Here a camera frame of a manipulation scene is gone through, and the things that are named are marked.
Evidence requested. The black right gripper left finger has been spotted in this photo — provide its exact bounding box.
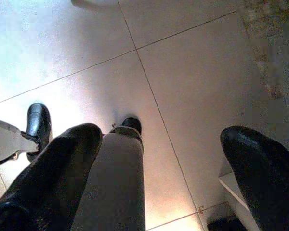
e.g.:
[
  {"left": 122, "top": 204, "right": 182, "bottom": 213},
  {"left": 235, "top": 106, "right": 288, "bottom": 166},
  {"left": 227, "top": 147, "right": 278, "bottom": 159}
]
[{"left": 0, "top": 122, "right": 104, "bottom": 231}]

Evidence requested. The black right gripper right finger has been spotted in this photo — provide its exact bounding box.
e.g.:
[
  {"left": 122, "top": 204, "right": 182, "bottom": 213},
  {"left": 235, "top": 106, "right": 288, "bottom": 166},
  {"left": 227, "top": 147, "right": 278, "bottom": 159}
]
[{"left": 220, "top": 125, "right": 289, "bottom": 231}]

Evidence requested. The white cabinet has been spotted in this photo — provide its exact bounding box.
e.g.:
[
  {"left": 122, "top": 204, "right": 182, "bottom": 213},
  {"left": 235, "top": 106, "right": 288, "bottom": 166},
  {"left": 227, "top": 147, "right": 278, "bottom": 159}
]
[{"left": 218, "top": 165, "right": 262, "bottom": 228}]

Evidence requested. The robot left leg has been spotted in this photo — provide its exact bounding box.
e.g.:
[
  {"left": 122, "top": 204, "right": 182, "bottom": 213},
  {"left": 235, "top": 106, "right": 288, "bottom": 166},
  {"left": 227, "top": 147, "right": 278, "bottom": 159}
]
[{"left": 0, "top": 103, "right": 53, "bottom": 167}]

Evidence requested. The robot leg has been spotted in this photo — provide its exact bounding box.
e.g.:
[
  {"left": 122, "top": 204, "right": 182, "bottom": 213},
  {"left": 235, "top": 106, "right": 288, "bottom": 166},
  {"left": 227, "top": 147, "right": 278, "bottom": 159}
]
[
  {"left": 0, "top": 103, "right": 53, "bottom": 167},
  {"left": 71, "top": 117, "right": 146, "bottom": 231}
]

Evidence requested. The robot right leg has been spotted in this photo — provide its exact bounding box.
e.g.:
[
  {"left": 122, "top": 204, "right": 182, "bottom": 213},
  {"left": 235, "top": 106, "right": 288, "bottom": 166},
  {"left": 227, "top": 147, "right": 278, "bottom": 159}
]
[{"left": 71, "top": 117, "right": 146, "bottom": 231}]

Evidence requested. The speckled floor mat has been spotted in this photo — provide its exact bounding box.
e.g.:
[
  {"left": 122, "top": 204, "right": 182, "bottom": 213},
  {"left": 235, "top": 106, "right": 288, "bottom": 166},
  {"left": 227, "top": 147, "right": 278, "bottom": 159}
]
[{"left": 237, "top": 0, "right": 289, "bottom": 102}]

